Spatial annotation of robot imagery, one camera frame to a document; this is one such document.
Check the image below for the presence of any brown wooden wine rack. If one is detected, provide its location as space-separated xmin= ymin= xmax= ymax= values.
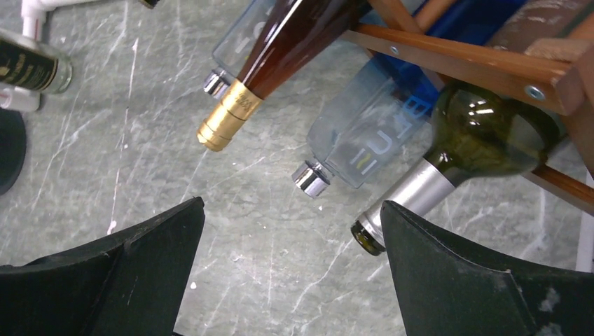
xmin=340 ymin=0 xmax=594 ymax=207

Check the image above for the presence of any blue labelled clear bottle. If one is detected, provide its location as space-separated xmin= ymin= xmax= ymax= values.
xmin=203 ymin=0 xmax=275 ymax=99

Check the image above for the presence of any lower blue clear bottle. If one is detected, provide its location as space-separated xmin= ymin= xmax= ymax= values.
xmin=291 ymin=53 xmax=438 ymax=198

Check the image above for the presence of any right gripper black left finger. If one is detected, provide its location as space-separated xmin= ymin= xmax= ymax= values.
xmin=1 ymin=197 xmax=205 ymax=335

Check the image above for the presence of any white pvc pipe frame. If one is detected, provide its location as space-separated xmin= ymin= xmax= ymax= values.
xmin=1 ymin=0 xmax=97 ymax=112

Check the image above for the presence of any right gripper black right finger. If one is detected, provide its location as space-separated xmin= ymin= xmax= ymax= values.
xmin=380 ymin=201 xmax=593 ymax=335

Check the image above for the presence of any dark bottle gold cap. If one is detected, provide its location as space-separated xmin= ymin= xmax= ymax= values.
xmin=197 ymin=0 xmax=368 ymax=152

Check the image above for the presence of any small dark capped bottle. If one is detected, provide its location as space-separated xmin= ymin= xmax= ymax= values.
xmin=139 ymin=0 xmax=160 ymax=9

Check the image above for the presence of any standing clear empty bottle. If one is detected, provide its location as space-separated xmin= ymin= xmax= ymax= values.
xmin=1 ymin=29 xmax=73 ymax=94

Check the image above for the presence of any dark bottle silver cap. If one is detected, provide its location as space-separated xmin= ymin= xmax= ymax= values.
xmin=350 ymin=81 xmax=567 ymax=256

